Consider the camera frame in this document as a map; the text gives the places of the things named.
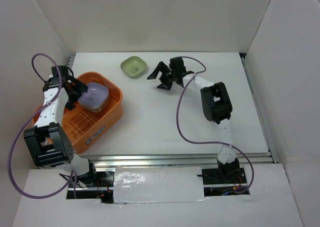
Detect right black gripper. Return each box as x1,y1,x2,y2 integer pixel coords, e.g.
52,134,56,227
147,61,177,91

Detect purple plate top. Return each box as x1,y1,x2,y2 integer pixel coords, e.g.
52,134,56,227
78,82,110,107

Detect green plate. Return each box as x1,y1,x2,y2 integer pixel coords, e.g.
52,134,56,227
120,56,148,79

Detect cream plate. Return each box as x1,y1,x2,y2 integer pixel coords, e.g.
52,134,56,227
83,104,106,113

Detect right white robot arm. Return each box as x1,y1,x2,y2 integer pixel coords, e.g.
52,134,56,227
147,56,240,183

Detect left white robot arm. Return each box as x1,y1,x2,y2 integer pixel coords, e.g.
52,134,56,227
23,65,99,188

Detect orange plastic bin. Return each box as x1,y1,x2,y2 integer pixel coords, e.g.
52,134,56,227
32,71,124,155

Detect white foil sheet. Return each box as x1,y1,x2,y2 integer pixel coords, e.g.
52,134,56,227
113,167,205,204

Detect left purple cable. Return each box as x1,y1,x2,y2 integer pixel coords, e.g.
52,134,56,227
7,53,78,200

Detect aluminium rail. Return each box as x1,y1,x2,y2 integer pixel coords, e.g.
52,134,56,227
74,153,278,169

